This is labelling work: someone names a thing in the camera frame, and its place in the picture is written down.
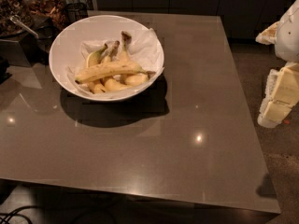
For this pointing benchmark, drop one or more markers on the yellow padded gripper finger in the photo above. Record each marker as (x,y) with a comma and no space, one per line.
(281,95)
(269,35)

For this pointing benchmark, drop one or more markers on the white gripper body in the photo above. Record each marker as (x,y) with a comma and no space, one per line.
(288,36)

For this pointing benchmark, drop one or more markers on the long top yellow banana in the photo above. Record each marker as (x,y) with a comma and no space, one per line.
(109,70)

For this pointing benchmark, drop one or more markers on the right yellow banana dark stem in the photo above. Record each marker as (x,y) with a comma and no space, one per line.
(125,81)

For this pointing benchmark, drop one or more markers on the greenish curved banana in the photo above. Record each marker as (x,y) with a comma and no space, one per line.
(95,57)

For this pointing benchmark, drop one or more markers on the middle yellow banana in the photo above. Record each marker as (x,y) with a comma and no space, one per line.
(97,86)

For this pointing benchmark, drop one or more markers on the white ceramic bowl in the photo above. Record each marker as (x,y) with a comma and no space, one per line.
(72,46)

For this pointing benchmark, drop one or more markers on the white paper liner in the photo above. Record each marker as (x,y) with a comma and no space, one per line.
(117,68)

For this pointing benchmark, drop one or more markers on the black mesh cup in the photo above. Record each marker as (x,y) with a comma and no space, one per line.
(76,12)

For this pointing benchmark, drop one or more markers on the snack container with nuts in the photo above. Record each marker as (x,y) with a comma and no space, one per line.
(53,9)

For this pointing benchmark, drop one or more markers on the glass snack jar left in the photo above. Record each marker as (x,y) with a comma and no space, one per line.
(9,8)

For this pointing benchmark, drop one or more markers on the metal scoop handle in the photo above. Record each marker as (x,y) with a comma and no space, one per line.
(15,19)

